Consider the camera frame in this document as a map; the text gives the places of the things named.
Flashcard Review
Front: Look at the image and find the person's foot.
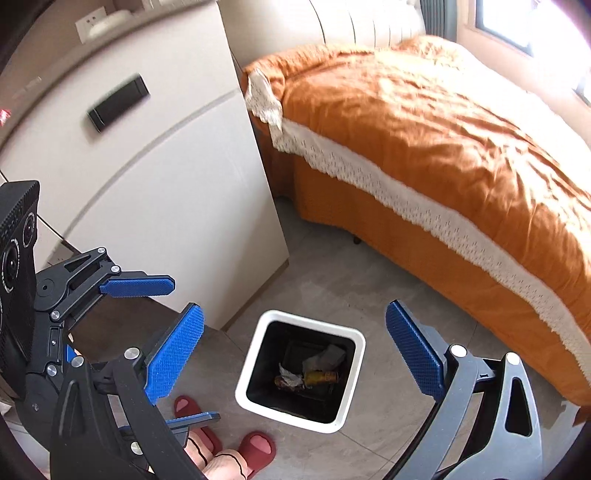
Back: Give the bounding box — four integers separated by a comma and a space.
185, 427, 216, 464
203, 438, 273, 480

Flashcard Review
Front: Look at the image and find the white nightstand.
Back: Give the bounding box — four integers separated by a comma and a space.
0, 0, 291, 331

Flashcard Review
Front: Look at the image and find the black drawer handle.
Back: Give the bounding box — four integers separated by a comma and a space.
88, 74, 151, 134

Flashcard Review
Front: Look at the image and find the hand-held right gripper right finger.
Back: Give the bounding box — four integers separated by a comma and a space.
385, 299, 544, 480

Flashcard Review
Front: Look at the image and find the person's left foot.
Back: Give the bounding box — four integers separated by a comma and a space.
185, 427, 216, 464

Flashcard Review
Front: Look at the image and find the person's right foot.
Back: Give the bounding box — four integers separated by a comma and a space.
203, 438, 273, 480

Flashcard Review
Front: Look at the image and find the red slipper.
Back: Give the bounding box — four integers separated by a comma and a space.
238, 431, 277, 476
173, 394, 223, 455

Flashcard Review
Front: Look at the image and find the grey curtain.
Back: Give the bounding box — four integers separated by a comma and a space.
419, 0, 459, 43

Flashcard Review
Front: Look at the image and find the grey crumpled tissue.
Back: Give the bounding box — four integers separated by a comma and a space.
302, 344, 346, 372

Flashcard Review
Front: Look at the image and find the cream ribbed tissue box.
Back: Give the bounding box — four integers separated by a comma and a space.
87, 10, 129, 40

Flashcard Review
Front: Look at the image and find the crumpled printed paper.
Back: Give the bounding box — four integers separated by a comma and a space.
274, 364, 305, 391

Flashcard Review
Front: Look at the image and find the brown glass bottle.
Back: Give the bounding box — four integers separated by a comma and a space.
302, 369, 339, 387

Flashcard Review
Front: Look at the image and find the window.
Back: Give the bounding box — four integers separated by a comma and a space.
475, 0, 591, 109

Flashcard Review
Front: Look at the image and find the white wall socket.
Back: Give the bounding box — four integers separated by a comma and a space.
75, 11, 112, 44

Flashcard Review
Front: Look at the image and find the white square trash bin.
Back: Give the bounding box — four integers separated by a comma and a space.
235, 309, 367, 435

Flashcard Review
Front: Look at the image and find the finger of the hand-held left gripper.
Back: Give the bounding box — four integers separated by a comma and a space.
21, 318, 221, 444
34, 247, 177, 324

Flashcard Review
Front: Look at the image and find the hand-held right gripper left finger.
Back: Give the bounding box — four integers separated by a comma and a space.
50, 303, 206, 480

